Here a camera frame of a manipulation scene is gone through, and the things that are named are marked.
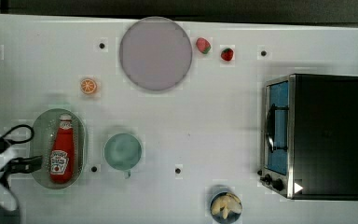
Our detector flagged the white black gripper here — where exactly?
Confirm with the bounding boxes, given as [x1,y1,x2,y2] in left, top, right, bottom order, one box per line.
[0,134,43,174]

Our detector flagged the red plush ketchup bottle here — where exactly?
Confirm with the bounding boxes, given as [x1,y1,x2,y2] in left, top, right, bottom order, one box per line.
[49,114,75,184]

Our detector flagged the green oval strainer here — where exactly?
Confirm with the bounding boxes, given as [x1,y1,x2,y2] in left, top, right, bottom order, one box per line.
[30,108,88,189]

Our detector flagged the teal green cup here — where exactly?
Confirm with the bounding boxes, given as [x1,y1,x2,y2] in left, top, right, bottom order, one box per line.
[103,133,143,179]

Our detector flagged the orange slice toy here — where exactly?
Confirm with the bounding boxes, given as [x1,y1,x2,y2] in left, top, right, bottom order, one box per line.
[80,78,98,94]

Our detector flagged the lilac round plate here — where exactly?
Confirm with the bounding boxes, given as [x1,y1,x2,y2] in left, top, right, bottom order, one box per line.
[119,17,193,91]

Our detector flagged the blue bowl with chips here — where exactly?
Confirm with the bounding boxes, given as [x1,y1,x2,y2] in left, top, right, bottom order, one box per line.
[209,186,242,224]

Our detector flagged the pink green strawberry toy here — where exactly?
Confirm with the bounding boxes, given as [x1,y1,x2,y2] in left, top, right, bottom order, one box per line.
[196,37,211,54]

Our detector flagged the red strawberry toy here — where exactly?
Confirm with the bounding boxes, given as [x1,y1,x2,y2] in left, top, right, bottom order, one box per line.
[221,48,234,62]

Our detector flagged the black toaster oven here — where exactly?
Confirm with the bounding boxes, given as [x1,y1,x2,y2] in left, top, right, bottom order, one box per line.
[258,74,358,201]

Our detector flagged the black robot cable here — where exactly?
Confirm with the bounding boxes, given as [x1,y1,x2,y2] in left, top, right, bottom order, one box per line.
[0,124,35,146]

